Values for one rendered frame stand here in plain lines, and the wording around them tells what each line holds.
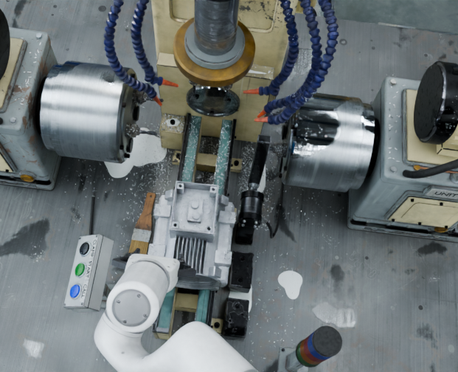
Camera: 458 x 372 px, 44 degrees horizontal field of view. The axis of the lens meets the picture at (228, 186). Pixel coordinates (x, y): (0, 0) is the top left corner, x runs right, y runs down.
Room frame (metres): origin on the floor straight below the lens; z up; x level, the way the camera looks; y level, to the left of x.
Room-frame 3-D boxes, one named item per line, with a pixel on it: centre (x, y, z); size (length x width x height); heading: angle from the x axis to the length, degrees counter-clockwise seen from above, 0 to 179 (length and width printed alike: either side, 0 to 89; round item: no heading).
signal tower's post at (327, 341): (0.19, -0.24, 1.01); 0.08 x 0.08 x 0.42; 1
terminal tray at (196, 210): (0.46, 0.07, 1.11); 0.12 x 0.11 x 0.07; 2
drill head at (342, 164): (0.73, -0.26, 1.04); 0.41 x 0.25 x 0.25; 91
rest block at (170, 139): (0.79, 0.19, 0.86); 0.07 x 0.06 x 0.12; 91
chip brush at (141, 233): (0.51, 0.22, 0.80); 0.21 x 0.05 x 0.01; 178
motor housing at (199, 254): (0.42, 0.07, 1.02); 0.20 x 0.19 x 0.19; 2
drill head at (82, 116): (0.72, 0.43, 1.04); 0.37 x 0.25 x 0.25; 91
